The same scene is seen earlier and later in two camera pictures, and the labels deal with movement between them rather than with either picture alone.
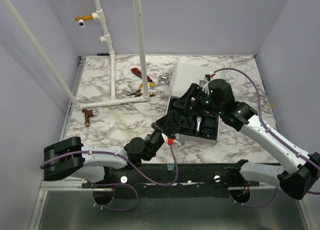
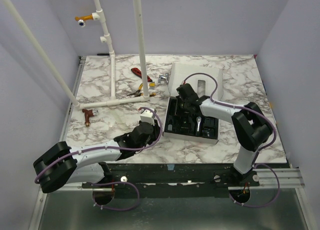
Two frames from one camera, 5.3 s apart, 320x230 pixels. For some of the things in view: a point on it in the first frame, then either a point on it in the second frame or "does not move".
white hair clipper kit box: (194, 128) does not move
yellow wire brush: (152, 85) does not move
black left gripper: (165, 125) → (156, 132)
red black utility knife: (138, 72) does not move
